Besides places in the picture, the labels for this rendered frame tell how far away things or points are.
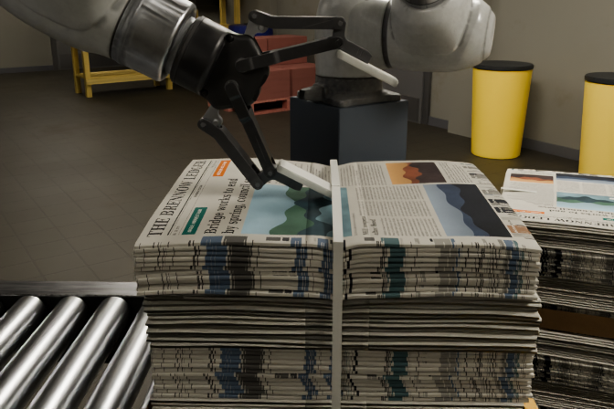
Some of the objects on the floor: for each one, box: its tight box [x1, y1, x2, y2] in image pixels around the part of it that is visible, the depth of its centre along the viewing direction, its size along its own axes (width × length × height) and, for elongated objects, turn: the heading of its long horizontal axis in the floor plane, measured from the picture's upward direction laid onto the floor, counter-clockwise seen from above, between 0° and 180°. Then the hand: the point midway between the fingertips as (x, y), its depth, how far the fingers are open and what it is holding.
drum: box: [471, 60, 534, 160], centre depth 497 cm, size 44×45×70 cm
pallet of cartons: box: [207, 35, 316, 115], centre depth 703 cm, size 85×119×72 cm
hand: (355, 134), depth 70 cm, fingers open, 13 cm apart
